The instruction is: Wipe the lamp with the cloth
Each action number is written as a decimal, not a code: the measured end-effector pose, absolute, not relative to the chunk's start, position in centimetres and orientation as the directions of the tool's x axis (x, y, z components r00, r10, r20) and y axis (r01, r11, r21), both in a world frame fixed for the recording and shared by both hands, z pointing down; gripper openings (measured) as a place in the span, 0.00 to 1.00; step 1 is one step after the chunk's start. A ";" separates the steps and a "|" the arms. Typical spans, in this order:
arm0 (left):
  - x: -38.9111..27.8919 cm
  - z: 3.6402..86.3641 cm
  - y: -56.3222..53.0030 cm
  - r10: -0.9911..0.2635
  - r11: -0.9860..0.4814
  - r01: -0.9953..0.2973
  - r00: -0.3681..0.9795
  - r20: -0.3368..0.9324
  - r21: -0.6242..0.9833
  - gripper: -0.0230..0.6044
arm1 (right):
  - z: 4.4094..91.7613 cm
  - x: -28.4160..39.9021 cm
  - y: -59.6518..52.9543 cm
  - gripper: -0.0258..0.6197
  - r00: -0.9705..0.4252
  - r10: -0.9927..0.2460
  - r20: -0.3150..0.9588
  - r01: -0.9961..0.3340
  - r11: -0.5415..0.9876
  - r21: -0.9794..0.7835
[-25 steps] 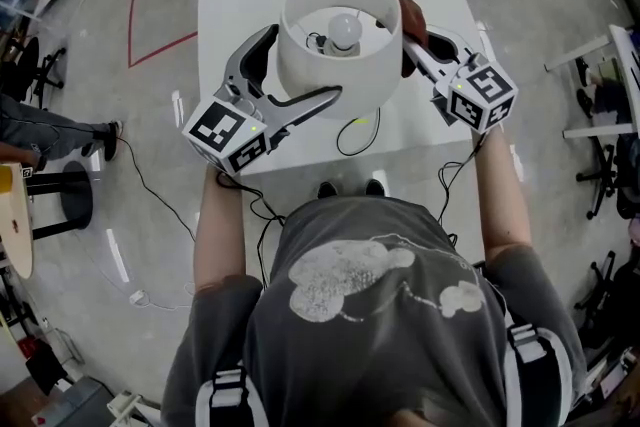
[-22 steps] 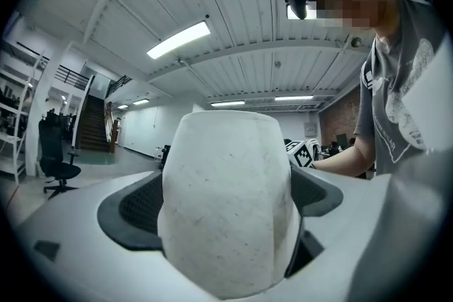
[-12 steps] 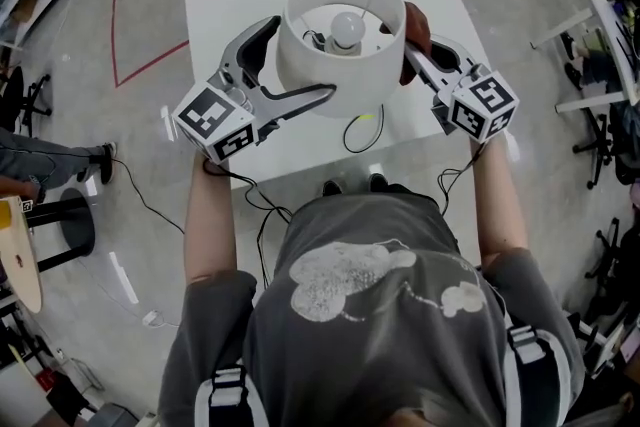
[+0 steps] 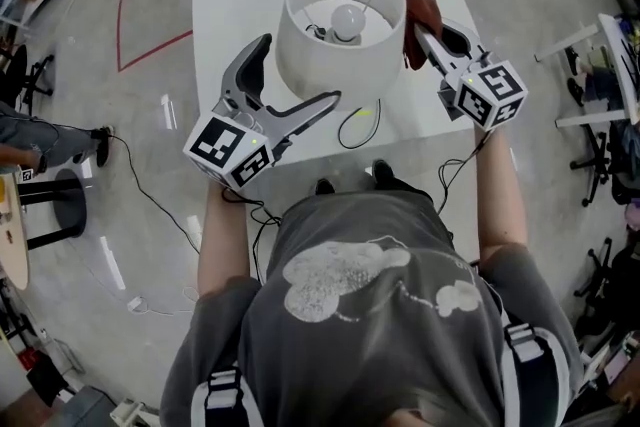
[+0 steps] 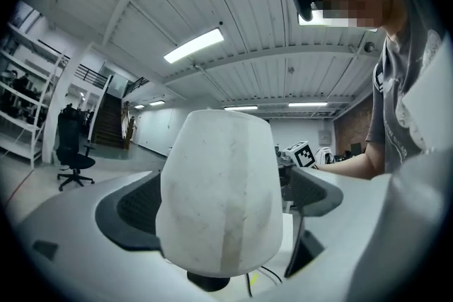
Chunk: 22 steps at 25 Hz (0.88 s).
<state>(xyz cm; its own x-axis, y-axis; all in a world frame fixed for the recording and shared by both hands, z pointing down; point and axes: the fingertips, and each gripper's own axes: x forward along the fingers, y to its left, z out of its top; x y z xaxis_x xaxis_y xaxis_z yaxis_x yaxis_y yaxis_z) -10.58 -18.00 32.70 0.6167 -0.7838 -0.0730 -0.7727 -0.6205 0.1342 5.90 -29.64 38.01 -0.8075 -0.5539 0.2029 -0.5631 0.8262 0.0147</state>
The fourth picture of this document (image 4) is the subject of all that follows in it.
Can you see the red floor tape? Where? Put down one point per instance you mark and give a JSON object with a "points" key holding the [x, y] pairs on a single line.
{"points": [[122, 15]]}

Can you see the person's black right shoe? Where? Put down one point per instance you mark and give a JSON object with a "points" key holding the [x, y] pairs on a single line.
{"points": [[382, 172]]}

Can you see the red wiping cloth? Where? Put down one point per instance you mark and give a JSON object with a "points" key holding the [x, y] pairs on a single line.
{"points": [[422, 7]]}

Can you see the white square table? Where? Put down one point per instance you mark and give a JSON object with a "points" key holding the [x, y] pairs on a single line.
{"points": [[225, 15]]}

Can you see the black office chair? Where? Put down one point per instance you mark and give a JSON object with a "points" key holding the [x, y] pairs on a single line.
{"points": [[25, 75], [602, 165], [610, 275]]}

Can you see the person's grey t-shirt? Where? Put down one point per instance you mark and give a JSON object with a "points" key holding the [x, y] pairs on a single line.
{"points": [[375, 340]]}

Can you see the person's black left shoe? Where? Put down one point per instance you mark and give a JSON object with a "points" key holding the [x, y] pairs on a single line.
{"points": [[325, 187]]}

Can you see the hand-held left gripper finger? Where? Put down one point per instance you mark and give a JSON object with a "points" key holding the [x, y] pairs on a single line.
{"points": [[240, 80], [300, 117]]}

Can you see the person's black trousers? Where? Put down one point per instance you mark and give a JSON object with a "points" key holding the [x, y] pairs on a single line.
{"points": [[405, 192]]}

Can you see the white office table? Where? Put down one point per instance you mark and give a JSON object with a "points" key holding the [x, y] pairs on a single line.
{"points": [[620, 60]]}

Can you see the person's right forearm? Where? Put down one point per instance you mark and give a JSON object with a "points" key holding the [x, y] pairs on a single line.
{"points": [[500, 195]]}

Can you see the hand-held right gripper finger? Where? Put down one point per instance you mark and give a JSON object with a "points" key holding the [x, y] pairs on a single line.
{"points": [[436, 57], [479, 55]]}

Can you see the white table lamp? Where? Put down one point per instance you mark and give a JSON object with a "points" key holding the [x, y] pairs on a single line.
{"points": [[340, 65]]}

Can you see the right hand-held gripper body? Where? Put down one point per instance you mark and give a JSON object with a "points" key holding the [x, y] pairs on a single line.
{"points": [[495, 87]]}

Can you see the person's left forearm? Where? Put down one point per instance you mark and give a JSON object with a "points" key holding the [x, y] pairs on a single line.
{"points": [[225, 240]]}

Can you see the white power adapter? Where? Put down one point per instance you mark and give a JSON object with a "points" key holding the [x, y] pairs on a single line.
{"points": [[136, 305]]}

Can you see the round wooden side table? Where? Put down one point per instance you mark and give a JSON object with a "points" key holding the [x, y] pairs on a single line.
{"points": [[12, 240]]}

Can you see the person's black shoe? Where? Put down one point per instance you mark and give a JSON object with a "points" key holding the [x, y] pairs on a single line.
{"points": [[382, 172], [325, 187]]}

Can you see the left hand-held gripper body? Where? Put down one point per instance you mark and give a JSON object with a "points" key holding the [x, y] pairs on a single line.
{"points": [[220, 142]]}

